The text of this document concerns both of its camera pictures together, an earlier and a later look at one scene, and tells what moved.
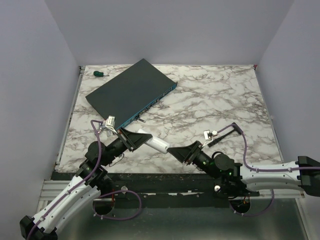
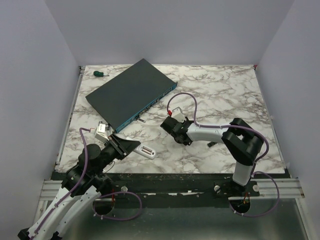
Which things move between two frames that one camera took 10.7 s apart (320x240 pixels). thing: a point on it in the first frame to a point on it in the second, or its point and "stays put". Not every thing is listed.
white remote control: (156, 143) to (146, 151)
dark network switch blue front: (129, 93) stays put
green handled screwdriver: (97, 73) stays put
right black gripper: (187, 153) to (186, 119)
